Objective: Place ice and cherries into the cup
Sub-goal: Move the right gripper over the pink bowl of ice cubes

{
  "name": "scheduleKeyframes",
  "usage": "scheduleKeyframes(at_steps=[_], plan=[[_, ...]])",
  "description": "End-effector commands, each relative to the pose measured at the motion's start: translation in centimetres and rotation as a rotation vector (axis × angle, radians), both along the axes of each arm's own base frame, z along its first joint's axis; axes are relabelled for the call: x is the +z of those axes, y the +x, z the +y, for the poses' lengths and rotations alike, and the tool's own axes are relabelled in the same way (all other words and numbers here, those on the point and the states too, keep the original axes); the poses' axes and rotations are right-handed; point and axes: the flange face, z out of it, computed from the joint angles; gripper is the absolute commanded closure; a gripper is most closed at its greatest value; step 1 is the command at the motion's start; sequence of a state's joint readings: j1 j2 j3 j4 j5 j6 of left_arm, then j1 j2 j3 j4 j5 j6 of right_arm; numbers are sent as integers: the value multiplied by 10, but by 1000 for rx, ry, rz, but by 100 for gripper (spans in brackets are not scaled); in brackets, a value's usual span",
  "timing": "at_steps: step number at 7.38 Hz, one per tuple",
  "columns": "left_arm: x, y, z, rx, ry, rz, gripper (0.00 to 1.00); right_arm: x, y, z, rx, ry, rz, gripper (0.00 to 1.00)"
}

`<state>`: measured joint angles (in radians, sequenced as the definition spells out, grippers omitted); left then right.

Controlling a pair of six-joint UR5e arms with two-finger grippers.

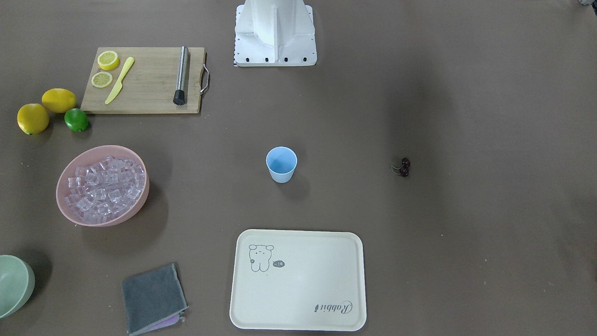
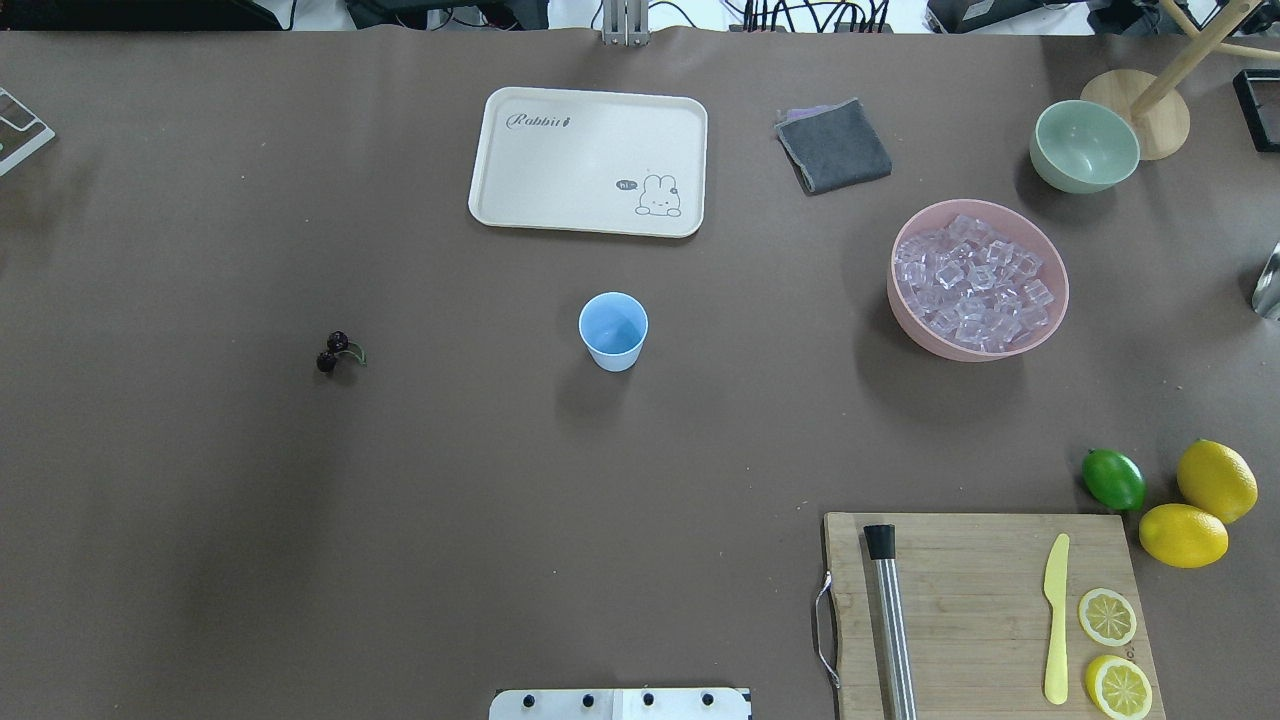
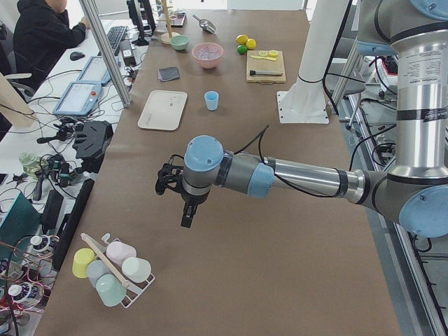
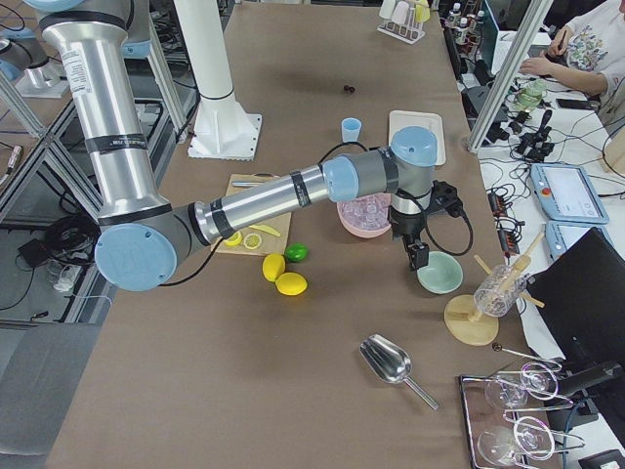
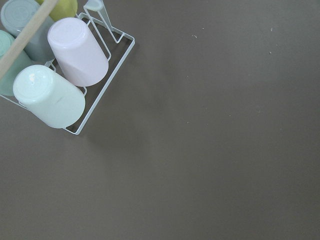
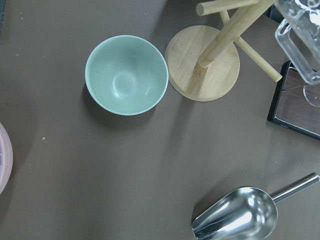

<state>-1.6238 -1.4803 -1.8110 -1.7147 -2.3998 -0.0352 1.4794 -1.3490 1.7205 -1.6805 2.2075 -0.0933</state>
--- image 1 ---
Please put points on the light blue cup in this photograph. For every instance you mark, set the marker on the light blue cup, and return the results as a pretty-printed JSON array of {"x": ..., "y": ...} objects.
[{"x": 281, "y": 163}]

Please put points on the yellow lemon outer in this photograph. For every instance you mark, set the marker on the yellow lemon outer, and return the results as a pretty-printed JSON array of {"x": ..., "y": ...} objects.
[{"x": 32, "y": 118}]

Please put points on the yellow plastic knife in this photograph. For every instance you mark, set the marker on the yellow plastic knife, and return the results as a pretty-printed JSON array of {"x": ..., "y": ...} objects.
[{"x": 118, "y": 83}]

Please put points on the dark red cherries pair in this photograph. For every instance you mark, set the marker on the dark red cherries pair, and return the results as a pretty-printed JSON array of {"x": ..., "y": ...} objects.
[{"x": 403, "y": 170}]

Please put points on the pile of ice cubes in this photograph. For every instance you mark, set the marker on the pile of ice cubes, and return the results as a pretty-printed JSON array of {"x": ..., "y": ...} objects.
[{"x": 102, "y": 192}]

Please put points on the lemon slice lower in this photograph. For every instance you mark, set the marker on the lemon slice lower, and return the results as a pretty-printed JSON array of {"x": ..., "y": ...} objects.
[{"x": 101, "y": 79}]

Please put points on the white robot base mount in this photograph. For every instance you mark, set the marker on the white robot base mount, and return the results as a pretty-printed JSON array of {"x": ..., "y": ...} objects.
[{"x": 274, "y": 33}]

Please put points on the pink bowl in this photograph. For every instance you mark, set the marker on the pink bowl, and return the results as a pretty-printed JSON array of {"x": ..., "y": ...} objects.
[{"x": 92, "y": 156}]

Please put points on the wooden cutting board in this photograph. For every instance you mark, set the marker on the wooden cutting board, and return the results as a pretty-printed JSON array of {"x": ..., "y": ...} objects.
[{"x": 150, "y": 84}]

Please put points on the cream rabbit tray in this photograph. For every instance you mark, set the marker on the cream rabbit tray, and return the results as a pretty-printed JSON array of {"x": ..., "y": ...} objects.
[{"x": 298, "y": 280}]

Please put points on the green lime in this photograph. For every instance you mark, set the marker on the green lime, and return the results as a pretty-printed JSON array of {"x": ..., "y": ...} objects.
[{"x": 76, "y": 120}]

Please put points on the pale green bowl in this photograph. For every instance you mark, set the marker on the pale green bowl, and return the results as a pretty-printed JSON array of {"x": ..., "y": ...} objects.
[{"x": 17, "y": 281}]

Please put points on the grey folded cloth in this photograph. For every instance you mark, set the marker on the grey folded cloth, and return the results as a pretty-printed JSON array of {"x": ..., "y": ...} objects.
[{"x": 153, "y": 300}]

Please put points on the lemon half slice upper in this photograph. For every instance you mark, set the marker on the lemon half slice upper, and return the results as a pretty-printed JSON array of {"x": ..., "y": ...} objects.
[{"x": 108, "y": 60}]

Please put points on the steel muddler black tip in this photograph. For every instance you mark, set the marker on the steel muddler black tip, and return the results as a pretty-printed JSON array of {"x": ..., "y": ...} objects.
[{"x": 180, "y": 93}]

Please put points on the yellow lemon near board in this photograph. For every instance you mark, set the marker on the yellow lemon near board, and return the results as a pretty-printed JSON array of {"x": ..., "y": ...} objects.
[{"x": 59, "y": 100}]

